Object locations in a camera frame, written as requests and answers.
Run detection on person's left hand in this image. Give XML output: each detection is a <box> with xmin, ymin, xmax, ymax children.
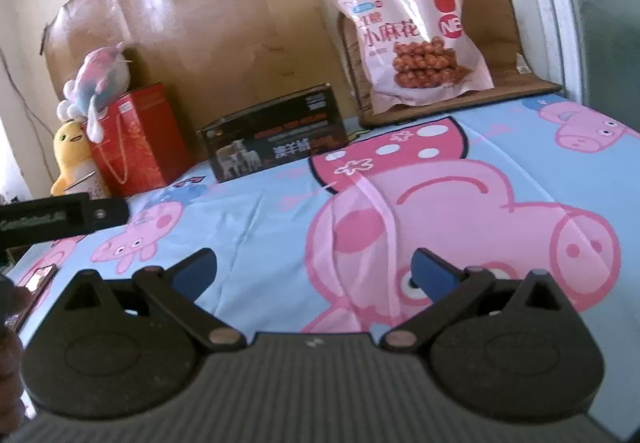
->
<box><xmin>1</xmin><ymin>276</ymin><xmax>30</xmax><ymax>437</ymax></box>

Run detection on smartphone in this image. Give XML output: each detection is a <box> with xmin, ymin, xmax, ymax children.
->
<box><xmin>4</xmin><ymin>264</ymin><xmax>58</xmax><ymax>333</ymax></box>

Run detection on yellow duck plush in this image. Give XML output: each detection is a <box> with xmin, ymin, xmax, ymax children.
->
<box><xmin>51</xmin><ymin>121</ymin><xmax>111</xmax><ymax>199</ymax></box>

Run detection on red gift bag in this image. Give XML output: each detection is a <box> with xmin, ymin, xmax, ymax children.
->
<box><xmin>91</xmin><ymin>83</ymin><xmax>194</xmax><ymax>197</ymax></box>

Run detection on pastel plush toy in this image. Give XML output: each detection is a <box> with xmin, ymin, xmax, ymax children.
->
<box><xmin>56</xmin><ymin>42</ymin><xmax>130</xmax><ymax>144</ymax></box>

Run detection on black tin box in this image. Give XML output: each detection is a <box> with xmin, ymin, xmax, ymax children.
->
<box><xmin>198</xmin><ymin>83</ymin><xmax>348</xmax><ymax>182</ymax></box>

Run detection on large pink snack bag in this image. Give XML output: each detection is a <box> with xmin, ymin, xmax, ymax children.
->
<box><xmin>336</xmin><ymin>0</ymin><xmax>494</xmax><ymax>114</ymax></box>

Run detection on wooden board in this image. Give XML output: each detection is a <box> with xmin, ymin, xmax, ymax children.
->
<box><xmin>43</xmin><ymin>0</ymin><xmax>356</xmax><ymax>159</ymax></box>

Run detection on brown chair cushion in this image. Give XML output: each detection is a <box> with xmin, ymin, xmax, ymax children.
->
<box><xmin>337</xmin><ymin>0</ymin><xmax>563</xmax><ymax>129</ymax></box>

